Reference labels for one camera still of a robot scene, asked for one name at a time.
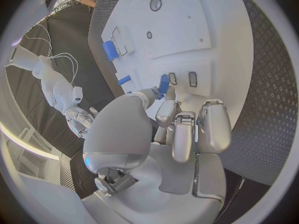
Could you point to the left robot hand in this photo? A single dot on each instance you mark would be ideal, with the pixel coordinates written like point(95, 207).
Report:
point(140, 171)

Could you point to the blue peg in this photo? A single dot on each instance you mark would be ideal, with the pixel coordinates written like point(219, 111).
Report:
point(124, 80)

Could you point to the white task board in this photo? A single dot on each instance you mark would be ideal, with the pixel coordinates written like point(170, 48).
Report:
point(177, 22)

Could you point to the blue plug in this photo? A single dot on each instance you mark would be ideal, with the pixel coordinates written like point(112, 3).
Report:
point(164, 84)

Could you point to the blue block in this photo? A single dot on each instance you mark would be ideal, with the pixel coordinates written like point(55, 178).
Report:
point(109, 50)

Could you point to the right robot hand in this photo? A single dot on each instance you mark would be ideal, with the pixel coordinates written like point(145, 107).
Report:
point(80, 118)

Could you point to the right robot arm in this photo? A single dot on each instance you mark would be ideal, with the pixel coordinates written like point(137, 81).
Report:
point(58, 89)

